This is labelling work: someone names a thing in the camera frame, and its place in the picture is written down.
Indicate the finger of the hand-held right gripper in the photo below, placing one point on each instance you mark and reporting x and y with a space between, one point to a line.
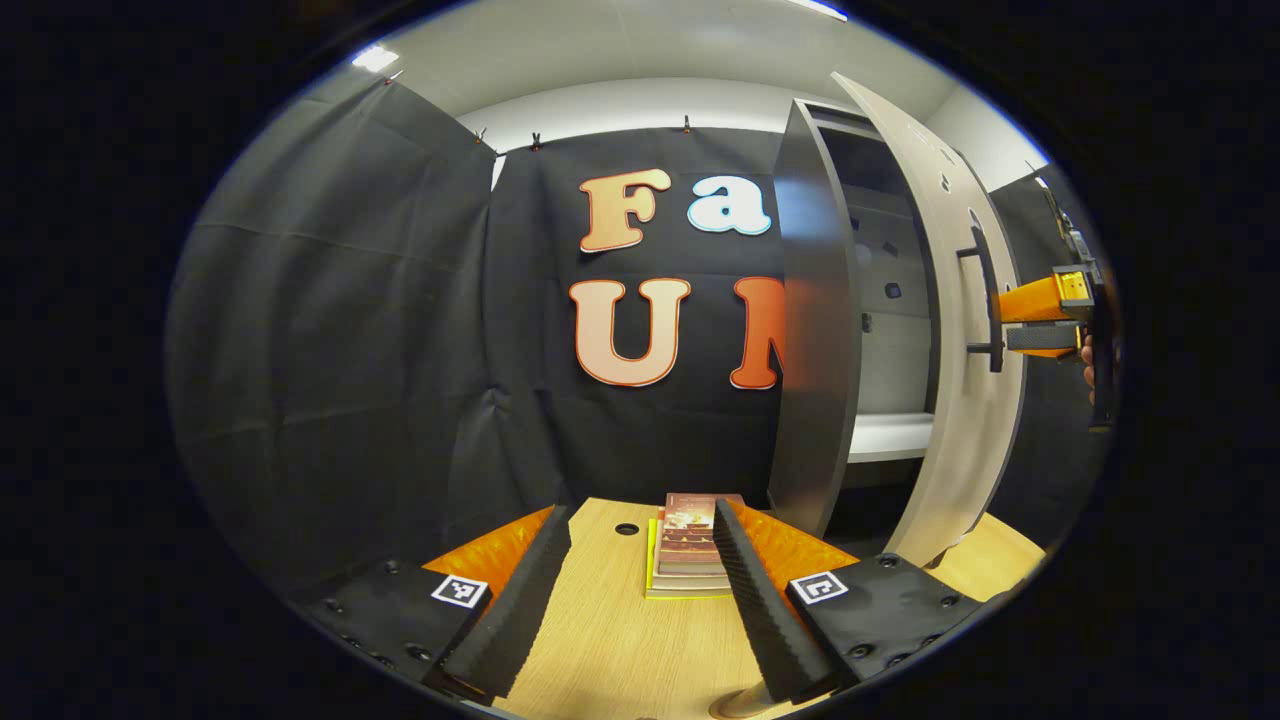
1035 298
1040 337

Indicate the brown cover book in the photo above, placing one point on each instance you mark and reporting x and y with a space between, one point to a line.
690 535

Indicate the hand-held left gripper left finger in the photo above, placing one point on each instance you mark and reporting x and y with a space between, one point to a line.
520 590

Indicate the black backdrop cloth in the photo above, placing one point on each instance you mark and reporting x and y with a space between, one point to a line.
330 330

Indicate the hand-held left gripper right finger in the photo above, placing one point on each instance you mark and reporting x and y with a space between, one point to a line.
760 610

